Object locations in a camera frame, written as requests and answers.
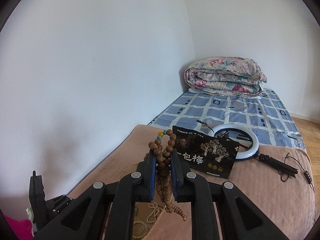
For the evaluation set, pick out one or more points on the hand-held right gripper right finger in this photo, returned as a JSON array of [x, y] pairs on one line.
[[175, 175]]

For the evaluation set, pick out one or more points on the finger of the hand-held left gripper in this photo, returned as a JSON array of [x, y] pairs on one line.
[[37, 200]]

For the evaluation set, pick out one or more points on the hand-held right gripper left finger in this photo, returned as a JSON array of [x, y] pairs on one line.
[[151, 175]]

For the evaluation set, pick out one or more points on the white plastic bag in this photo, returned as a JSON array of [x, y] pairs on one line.
[[30, 215]]

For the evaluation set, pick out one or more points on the black snack bag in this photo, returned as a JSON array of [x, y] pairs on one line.
[[207, 160]]

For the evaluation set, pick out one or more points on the person's pink clothing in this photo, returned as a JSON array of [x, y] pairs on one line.
[[15, 230]]

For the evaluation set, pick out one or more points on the blue checked bedsheet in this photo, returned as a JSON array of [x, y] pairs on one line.
[[200, 107]]

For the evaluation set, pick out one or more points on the black folded tripod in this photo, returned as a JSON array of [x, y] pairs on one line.
[[277, 166]]

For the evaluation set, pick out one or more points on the folded floral quilt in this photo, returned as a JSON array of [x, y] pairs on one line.
[[225, 77]]

